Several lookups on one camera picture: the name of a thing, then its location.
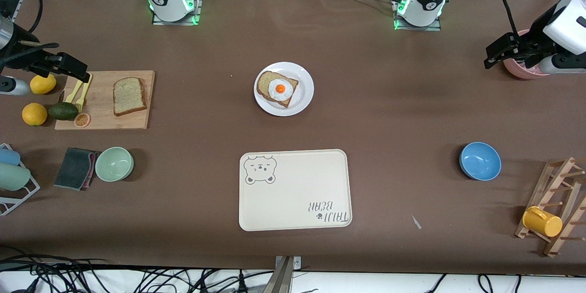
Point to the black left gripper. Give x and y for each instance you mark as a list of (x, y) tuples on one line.
[(534, 41)]

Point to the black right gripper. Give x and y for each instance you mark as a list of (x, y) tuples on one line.
[(18, 56)]

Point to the plain bread slice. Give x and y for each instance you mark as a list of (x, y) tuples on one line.
[(129, 96)]

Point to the white round plate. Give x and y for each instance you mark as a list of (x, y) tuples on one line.
[(302, 100)]

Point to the fried egg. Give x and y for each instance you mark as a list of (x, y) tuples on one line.
[(280, 89)]

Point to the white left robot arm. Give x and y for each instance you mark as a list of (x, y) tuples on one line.
[(425, 0)]

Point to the pink bowl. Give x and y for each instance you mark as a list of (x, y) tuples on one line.
[(515, 71)]

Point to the yellow lemon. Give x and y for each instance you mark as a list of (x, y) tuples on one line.
[(43, 84), (34, 114)]

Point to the yellow plastic fork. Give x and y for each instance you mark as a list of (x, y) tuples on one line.
[(83, 98)]

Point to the green avocado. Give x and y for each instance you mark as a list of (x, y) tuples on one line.
[(63, 111)]

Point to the orange slice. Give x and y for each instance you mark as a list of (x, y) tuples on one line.
[(82, 120)]

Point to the wooden cutting board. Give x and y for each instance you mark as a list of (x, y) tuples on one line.
[(105, 121)]

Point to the blue cup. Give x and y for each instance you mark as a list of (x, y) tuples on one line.
[(8, 156)]

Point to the dark grey folded cloth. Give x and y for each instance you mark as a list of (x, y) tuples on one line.
[(73, 169)]

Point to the pale green bowl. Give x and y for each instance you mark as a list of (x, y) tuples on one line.
[(114, 165)]

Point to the blue bowl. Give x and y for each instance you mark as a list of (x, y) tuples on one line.
[(480, 161)]

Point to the pale green cup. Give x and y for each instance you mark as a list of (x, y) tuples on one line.
[(13, 177)]

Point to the wooden mug rack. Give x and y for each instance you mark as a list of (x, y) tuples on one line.
[(545, 194)]

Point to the yellow mug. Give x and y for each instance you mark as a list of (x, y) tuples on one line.
[(542, 222)]

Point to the small white paper scrap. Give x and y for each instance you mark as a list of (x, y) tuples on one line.
[(416, 222)]

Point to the cream tray with bear print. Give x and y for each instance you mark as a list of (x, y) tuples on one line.
[(293, 192)]

